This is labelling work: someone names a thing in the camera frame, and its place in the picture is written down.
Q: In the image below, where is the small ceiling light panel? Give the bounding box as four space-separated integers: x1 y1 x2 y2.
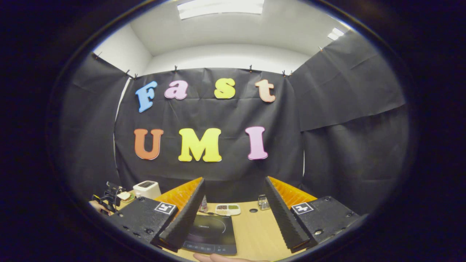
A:
327 27 345 41

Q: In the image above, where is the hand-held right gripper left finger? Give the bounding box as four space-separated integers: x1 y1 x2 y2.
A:
107 177 206 253

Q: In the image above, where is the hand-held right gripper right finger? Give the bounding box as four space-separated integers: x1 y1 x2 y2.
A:
264 176 361 254

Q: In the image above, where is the white divided dish with grains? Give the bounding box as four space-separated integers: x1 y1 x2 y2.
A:
215 204 241 216

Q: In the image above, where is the black induction cooktop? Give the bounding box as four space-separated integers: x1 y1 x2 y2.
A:
182 213 238 255

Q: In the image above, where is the large ceiling light panel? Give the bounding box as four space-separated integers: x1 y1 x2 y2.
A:
177 0 265 20

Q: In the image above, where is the white toaster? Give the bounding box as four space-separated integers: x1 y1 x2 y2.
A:
133 180 162 200

